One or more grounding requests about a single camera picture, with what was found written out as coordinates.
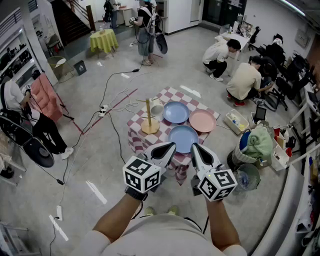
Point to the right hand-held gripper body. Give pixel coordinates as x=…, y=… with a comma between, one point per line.
x=217, y=185

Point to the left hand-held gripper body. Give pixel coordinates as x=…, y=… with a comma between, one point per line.
x=140, y=175

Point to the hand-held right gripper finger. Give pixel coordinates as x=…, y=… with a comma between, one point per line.
x=195, y=160
x=211, y=156

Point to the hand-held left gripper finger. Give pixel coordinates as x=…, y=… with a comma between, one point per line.
x=171, y=157
x=158, y=145

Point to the blue plate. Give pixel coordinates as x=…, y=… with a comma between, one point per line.
x=182, y=137
x=175, y=112

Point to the pink plate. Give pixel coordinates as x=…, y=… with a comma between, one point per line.
x=202, y=120

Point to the person's right forearm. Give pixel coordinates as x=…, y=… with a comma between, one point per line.
x=222, y=225

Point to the person's left forearm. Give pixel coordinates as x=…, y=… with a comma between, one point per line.
x=117, y=217

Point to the black wrist band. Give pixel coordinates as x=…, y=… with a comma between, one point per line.
x=135, y=194

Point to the wooden mug stand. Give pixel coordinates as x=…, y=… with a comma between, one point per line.
x=150, y=127

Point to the striped laundry basket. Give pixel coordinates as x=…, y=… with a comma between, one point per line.
x=236, y=156

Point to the white storage box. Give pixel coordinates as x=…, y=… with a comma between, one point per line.
x=231, y=129

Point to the blue cloth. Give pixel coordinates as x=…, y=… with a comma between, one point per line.
x=243, y=142

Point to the white mug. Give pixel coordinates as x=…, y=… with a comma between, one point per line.
x=157, y=108

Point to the person's green left shoe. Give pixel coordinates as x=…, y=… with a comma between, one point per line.
x=150, y=211

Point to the person's green shoe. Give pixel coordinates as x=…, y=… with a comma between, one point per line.
x=173, y=210
x=150, y=211

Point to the person's green right shoe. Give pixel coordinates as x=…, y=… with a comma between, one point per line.
x=173, y=210

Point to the green towel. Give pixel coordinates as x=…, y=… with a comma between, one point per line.
x=260, y=145

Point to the pink white checkered tablecloth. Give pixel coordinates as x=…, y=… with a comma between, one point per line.
x=170, y=95

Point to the small white box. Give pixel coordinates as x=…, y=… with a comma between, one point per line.
x=253, y=122

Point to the black tablet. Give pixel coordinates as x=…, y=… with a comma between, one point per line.
x=260, y=113

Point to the person's white t-shirt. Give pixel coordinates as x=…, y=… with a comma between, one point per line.
x=162, y=237

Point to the white plastic bin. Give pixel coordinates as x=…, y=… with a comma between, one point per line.
x=281, y=160

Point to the white curved counter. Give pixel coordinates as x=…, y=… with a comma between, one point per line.
x=287, y=200

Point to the red cup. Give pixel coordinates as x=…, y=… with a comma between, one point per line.
x=288, y=152

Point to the black power adapter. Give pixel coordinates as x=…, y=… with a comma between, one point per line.
x=60, y=182

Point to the slim white power strip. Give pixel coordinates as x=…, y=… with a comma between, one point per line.
x=59, y=212

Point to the black office chair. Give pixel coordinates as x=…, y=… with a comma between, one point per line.
x=298, y=65
x=255, y=35
x=275, y=52
x=282, y=86

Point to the black oval pack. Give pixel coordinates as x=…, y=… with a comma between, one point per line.
x=40, y=152
x=162, y=43

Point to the dark grey waste bin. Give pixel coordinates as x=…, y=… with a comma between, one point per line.
x=80, y=68

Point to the yellow-green round tablecloth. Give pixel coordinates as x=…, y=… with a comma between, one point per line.
x=103, y=41

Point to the white table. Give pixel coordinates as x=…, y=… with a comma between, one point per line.
x=235, y=38

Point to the pink fabric chair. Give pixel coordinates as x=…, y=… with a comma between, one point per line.
x=46, y=97

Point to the white cabinet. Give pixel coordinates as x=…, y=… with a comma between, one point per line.
x=125, y=16

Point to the white door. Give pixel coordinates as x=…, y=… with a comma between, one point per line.
x=195, y=10

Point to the dark glass door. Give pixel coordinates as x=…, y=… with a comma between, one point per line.
x=220, y=12

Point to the dark staircase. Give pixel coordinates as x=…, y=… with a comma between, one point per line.
x=72, y=22

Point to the fluorescent ceiling light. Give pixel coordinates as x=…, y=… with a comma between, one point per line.
x=295, y=8

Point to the grey wall panel box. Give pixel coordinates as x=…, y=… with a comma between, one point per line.
x=302, y=37

